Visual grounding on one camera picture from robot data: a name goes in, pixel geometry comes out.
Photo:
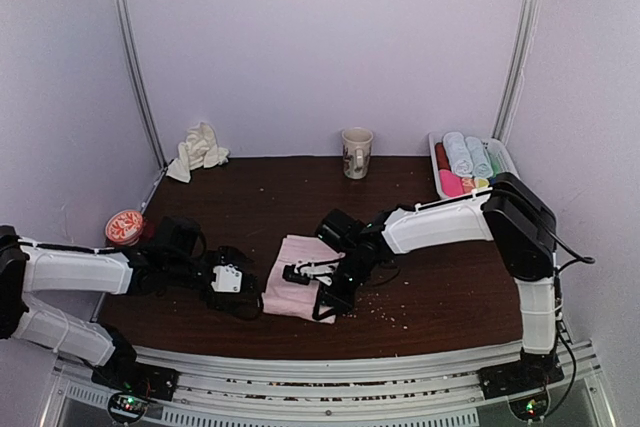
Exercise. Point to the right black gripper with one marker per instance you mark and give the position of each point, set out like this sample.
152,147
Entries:
339,302

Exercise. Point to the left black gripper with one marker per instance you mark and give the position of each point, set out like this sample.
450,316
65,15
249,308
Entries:
226,253

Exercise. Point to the pink towel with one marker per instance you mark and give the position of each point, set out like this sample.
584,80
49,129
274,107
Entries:
451,185
297,299

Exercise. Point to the red white patterned bowl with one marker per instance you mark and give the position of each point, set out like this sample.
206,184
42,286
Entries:
127,217

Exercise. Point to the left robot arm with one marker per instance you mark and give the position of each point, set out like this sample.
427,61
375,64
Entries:
176,255

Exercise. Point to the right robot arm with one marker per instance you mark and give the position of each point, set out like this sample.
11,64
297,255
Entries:
507,215

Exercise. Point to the floral ceramic mug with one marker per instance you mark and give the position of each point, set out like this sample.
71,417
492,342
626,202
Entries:
356,152

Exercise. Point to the pink rolled towel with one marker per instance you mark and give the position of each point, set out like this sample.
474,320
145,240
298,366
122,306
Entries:
451,185

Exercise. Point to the dark red rolled towel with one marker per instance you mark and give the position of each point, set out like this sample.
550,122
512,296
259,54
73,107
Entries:
441,157

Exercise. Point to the orange patterned rolled towel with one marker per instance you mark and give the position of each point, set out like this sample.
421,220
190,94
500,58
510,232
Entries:
468,185

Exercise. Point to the light blue rolled towel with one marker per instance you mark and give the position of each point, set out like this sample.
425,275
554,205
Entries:
458,155

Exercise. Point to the yellow rolled towel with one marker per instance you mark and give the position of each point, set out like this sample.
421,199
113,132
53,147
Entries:
481,183

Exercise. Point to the pale blue rolled towel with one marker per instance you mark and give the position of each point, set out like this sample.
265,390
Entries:
482,167

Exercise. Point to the green rolled towel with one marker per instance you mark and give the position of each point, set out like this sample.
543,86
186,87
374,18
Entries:
495,165

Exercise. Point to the cream crumpled towel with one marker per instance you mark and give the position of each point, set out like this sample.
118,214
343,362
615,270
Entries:
199,150

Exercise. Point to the white plastic basket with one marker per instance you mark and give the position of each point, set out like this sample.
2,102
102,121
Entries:
493,146

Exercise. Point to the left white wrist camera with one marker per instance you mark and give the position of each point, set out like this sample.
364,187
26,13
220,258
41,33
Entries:
226,279

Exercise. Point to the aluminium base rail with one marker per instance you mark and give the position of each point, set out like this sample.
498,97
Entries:
440,389

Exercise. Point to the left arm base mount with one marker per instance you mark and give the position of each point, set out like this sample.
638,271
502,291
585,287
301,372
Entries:
135,393

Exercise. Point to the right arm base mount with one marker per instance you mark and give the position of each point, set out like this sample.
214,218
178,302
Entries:
525,388

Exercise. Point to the right aluminium frame post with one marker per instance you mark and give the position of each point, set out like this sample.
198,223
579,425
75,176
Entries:
515,75

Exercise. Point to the aluminium frame post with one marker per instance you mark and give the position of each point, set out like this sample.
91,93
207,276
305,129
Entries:
515,75
137,82

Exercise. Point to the left aluminium frame post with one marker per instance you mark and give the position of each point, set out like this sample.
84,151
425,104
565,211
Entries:
137,82

